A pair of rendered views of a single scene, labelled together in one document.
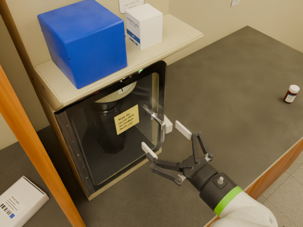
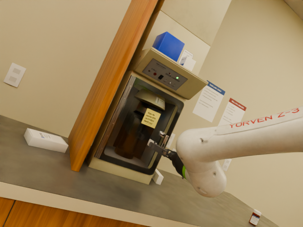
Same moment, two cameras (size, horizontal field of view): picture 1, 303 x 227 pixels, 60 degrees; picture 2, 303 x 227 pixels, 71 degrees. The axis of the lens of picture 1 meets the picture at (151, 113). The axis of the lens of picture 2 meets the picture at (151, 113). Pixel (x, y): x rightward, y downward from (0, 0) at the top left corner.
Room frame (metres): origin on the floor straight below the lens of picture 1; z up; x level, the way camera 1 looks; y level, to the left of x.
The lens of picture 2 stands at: (-0.49, -0.16, 1.24)
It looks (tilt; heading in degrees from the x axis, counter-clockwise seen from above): 2 degrees up; 14
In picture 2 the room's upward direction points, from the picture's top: 24 degrees clockwise
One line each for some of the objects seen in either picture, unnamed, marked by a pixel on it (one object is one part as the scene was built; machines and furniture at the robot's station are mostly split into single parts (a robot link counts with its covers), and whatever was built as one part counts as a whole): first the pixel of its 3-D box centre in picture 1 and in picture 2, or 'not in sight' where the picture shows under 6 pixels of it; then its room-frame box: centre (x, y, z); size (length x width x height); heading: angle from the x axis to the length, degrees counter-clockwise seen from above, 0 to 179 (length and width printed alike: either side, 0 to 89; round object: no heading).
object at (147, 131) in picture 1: (123, 134); (143, 128); (0.47, 0.08, 1.19); 0.30 x 0.01 x 0.40; 128
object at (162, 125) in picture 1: (158, 128); (162, 142); (0.51, -0.02, 1.17); 0.05 x 0.03 x 0.10; 38
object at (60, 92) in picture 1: (126, 69); (171, 76); (0.43, 0.05, 1.46); 0.32 x 0.12 x 0.10; 128
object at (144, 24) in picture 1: (144, 26); (186, 65); (0.46, 0.01, 1.54); 0.05 x 0.05 x 0.06; 35
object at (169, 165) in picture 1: (172, 165); (163, 151); (0.39, -0.06, 1.15); 0.11 x 0.01 x 0.04; 80
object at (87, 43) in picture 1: (84, 42); (166, 48); (0.38, 0.11, 1.56); 0.10 x 0.10 x 0.09; 38
